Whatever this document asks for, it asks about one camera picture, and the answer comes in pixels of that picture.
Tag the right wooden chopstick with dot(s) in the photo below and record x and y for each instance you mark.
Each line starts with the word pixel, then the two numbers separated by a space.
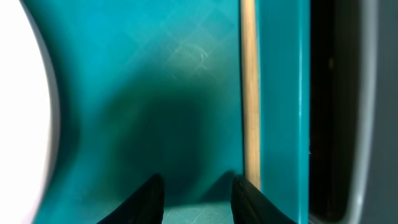
pixel 250 88

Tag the pink round plate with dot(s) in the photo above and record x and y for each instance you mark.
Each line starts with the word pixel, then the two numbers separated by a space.
pixel 30 115

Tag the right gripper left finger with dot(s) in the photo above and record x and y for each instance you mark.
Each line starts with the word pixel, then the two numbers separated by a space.
pixel 144 206

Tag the grey dishwasher rack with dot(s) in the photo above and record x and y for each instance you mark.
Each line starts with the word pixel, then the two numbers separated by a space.
pixel 353 112

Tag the teal serving tray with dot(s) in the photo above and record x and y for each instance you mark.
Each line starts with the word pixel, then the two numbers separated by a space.
pixel 145 87

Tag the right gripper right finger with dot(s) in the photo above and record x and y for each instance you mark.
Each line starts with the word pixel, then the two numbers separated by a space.
pixel 250 206

